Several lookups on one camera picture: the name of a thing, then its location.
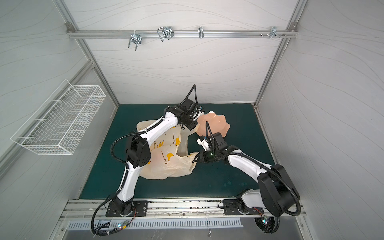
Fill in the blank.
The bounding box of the white ventilation grille strip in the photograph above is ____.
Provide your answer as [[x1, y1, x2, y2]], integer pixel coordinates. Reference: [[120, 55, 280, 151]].
[[67, 218, 244, 231]]

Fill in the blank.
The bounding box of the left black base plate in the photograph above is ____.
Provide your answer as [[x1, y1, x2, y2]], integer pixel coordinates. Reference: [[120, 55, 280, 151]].
[[106, 201, 148, 218]]

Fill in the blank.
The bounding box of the white wire basket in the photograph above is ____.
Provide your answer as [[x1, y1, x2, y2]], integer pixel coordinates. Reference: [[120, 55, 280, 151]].
[[11, 80, 106, 156]]

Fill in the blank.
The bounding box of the cream banana-print plastic bag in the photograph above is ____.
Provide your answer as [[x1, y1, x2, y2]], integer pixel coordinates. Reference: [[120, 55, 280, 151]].
[[140, 125, 198, 180]]

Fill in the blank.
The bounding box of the aluminium top crossbar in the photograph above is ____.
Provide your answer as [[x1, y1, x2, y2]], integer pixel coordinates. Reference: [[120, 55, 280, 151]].
[[67, 29, 299, 39]]

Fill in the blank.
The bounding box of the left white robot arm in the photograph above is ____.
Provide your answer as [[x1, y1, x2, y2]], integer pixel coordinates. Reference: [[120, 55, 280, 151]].
[[112, 106, 204, 216]]

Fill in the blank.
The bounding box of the metal u-bolt clamp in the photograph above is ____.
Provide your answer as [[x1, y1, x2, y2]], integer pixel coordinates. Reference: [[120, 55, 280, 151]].
[[157, 26, 175, 42], [128, 32, 142, 51]]

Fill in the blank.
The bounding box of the right black corrugated cable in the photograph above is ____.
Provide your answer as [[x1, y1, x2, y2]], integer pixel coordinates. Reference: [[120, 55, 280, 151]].
[[204, 120, 302, 217]]

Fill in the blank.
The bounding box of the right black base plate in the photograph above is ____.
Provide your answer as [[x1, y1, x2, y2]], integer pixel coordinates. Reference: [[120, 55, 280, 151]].
[[218, 199, 264, 216]]

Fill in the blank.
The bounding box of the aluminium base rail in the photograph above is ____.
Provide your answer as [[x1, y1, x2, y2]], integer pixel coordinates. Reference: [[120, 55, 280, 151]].
[[59, 196, 307, 221]]

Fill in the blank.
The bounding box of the pink wavy fruit bowl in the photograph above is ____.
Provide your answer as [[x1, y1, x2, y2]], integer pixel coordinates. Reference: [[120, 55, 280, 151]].
[[197, 111, 230, 137]]

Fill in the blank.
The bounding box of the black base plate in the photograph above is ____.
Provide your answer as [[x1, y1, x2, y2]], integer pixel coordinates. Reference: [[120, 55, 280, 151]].
[[218, 199, 264, 216], [106, 201, 148, 218]]

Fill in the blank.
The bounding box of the black round fan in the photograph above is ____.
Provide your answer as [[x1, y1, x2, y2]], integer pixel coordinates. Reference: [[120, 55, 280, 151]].
[[255, 216, 280, 234]]

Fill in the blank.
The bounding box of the metal bracket with bolts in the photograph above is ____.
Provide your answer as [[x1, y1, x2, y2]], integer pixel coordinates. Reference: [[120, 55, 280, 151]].
[[260, 27, 286, 39]]

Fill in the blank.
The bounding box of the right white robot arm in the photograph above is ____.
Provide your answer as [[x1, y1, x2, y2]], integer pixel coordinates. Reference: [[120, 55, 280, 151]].
[[194, 133, 302, 217]]

